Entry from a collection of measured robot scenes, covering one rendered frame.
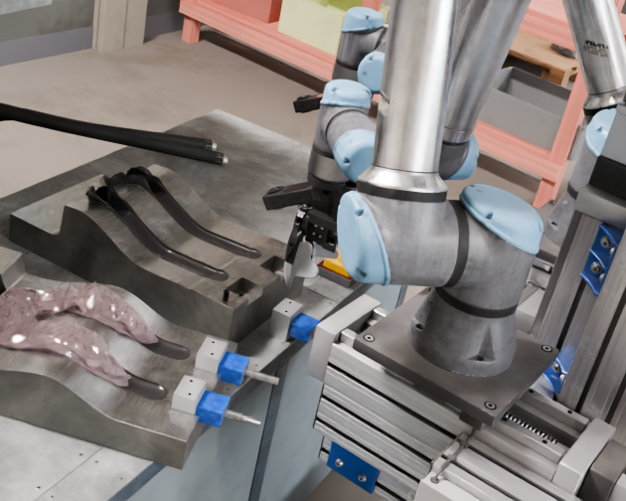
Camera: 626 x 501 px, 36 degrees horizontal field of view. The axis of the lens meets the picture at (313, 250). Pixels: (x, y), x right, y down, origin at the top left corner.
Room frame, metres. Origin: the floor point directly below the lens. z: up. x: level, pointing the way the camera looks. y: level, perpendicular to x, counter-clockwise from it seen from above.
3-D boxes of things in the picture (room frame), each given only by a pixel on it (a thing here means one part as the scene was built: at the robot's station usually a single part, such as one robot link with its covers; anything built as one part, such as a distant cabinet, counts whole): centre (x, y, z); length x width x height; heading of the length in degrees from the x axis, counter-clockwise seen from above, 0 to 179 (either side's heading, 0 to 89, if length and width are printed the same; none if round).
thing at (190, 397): (1.11, 0.09, 0.86); 0.13 x 0.05 x 0.05; 84
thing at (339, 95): (1.41, 0.00, 1.23); 0.09 x 0.08 x 0.11; 18
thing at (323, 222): (1.42, -0.01, 1.07); 0.09 x 0.08 x 0.12; 69
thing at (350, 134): (1.33, -0.05, 1.22); 0.11 x 0.11 x 0.08; 18
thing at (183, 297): (1.55, 0.28, 0.87); 0.50 x 0.26 x 0.14; 66
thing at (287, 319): (1.41, -0.02, 0.83); 0.13 x 0.05 x 0.05; 69
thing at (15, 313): (1.19, 0.35, 0.90); 0.26 x 0.18 x 0.08; 84
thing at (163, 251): (1.53, 0.27, 0.92); 0.35 x 0.16 x 0.09; 66
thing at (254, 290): (1.40, 0.10, 0.87); 0.05 x 0.05 x 0.04; 66
